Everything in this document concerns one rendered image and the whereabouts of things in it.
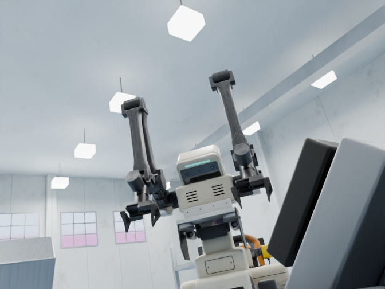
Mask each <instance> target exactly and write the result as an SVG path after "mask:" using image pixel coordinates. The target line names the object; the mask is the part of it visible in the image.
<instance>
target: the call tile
mask: <svg viewBox="0 0 385 289"><path fill-rule="evenodd" d="M338 146H339V143H336V142H330V141H326V140H320V139H314V138H306V139H305V141H304V144H303V146H302V149H301V152H300V155H299V158H298V160H297V163H296V167H295V169H294V172H293V175H292V178H291V180H290V183H289V186H288V189H287V191H286V195H285V197H284V200H283V203H282V206H281V209H280V212H279V214H278V217H277V220H276V223H275V226H274V228H273V232H272V234H271V237H270V240H269V243H268V246H267V248H266V251H267V253H268V254H270V255H271V256H272V257H273V258H275V259H276V260H277V261H278V262H279V263H281V264H282V265H283V266H284V267H292V266H293V265H294V261H295V259H296V257H297V254H298V251H299V249H300V246H301V243H302V241H303V238H304V236H305V232H306V231H307V227H308V225H309V222H310V220H311V217H312V215H313V211H314V209H315V206H316V204H317V201H318V199H319V196H320V193H321V190H322V188H323V185H324V182H325V180H326V177H327V175H328V172H329V169H330V167H331V164H332V161H333V159H334V156H335V154H336V151H337V148H338Z"/></svg>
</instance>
